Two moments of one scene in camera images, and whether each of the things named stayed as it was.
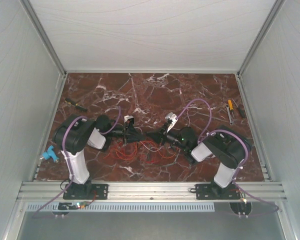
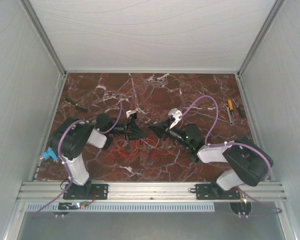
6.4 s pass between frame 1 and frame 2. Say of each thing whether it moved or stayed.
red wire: moved
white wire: moved
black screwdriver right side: stayed
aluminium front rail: stayed
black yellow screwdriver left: stayed
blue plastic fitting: stayed
